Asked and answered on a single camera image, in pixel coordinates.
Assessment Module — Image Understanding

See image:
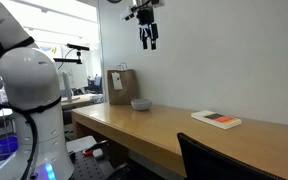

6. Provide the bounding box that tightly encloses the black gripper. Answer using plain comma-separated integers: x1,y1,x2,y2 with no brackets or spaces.
137,7,158,50

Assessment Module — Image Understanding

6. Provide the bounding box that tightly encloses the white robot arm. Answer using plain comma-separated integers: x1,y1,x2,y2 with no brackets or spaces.
0,2,74,180

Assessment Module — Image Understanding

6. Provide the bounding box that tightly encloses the white paper tag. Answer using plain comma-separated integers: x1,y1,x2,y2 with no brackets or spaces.
112,72,123,90

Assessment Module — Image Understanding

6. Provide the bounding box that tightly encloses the brown paper bag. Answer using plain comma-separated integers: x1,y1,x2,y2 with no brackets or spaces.
107,62,140,105

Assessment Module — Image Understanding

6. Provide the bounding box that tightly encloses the grey bowl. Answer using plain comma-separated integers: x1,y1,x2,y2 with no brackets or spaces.
131,99,152,111

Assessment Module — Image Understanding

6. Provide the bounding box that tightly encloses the white book with orange cover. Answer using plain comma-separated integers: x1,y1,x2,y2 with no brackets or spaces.
191,110,242,130

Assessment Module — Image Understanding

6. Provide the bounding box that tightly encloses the black office chair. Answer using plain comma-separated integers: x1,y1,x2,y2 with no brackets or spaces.
177,132,286,180

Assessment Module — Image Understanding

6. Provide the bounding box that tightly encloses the wooden desk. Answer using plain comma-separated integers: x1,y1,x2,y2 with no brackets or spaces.
72,103,288,180

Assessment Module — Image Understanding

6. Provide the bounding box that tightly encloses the blue plastic bin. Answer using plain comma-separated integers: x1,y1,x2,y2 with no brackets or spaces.
0,135,18,160

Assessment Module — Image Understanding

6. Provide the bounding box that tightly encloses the black camera on stand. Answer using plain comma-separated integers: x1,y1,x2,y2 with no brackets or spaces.
53,43,91,66

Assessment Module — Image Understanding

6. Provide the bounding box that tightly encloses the red handled clamp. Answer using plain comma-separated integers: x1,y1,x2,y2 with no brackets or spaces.
82,140,109,157

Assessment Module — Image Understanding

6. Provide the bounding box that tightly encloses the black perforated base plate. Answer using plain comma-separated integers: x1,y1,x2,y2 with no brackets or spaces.
69,152,105,180

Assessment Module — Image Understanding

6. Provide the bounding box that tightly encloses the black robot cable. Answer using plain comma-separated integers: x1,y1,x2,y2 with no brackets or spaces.
0,19,62,180

